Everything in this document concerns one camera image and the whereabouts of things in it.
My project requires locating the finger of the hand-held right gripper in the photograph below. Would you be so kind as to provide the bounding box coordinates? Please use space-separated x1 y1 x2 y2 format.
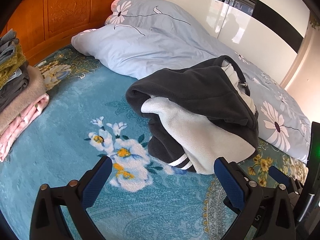
223 196 242 214
269 165 298 195

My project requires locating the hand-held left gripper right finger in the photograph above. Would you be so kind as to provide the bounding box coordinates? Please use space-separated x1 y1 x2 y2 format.
214 157 298 240

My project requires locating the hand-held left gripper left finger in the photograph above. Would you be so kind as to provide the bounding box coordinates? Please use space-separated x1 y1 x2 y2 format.
29 156 113 240

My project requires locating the dark grey white fleece jacket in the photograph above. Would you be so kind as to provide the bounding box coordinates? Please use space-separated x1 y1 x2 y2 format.
125 55 260 175

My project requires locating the teal floral blanket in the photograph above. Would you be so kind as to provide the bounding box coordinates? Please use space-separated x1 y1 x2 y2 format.
0 44 309 240

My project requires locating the folded pink floral garment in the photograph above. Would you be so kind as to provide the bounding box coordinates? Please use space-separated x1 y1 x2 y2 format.
0 94 49 162

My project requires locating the folded dark grey garment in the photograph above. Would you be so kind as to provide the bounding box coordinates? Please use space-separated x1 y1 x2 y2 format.
0 65 30 113

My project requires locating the folded light blue garment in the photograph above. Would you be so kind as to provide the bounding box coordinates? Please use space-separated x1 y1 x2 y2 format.
7 69 23 81

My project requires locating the light blue floral duvet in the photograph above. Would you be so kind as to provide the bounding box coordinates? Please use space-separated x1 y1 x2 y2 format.
71 24 312 164

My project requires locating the glossy white wardrobe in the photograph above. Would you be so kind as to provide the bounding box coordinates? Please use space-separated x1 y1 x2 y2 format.
140 0 320 98

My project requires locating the orange wooden headboard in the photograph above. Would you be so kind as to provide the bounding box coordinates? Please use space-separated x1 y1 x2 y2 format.
0 0 142 60

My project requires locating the light blue floral pillow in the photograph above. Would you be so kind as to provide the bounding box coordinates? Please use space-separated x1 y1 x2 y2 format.
104 0 213 39

